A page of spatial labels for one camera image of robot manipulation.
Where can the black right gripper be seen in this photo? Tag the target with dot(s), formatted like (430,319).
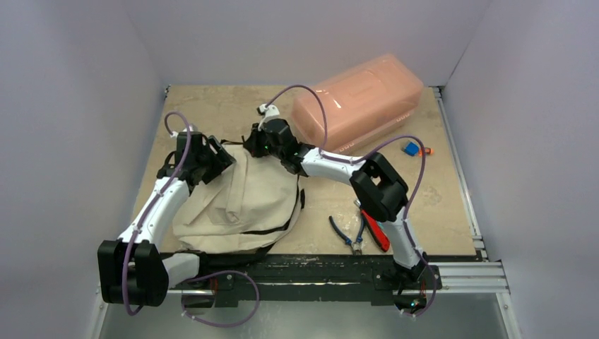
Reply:
(253,143)

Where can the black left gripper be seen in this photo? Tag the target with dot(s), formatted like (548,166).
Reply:
(220,162)

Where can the beige canvas backpack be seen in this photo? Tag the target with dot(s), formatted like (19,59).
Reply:
(253,204)

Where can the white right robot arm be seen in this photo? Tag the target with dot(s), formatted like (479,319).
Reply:
(383,194)

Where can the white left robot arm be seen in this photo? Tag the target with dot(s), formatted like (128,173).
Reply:
(131,268)

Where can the translucent pink plastic box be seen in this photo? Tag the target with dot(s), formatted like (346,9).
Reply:
(358,105)

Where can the orange blue small item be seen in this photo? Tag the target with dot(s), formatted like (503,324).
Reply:
(412,149)

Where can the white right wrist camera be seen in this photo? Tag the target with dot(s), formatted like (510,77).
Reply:
(267,113)

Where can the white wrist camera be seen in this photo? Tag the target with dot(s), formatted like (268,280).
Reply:
(186,131)
(267,113)

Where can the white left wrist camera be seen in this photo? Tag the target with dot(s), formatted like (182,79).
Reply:
(186,131)

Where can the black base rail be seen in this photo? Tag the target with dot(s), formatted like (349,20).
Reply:
(375,279)

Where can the red handled cutter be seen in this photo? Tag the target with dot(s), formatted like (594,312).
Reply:
(378,236)

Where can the aluminium frame rail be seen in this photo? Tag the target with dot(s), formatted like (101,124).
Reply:
(480,275)

